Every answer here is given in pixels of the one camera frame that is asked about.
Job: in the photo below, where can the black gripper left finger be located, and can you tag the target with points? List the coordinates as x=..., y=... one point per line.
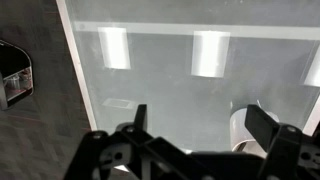
x=140, y=120

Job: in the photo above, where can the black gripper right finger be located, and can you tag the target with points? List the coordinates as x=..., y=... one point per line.
x=261, y=126

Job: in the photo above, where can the white ceramic mug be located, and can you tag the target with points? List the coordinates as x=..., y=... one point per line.
x=241, y=139

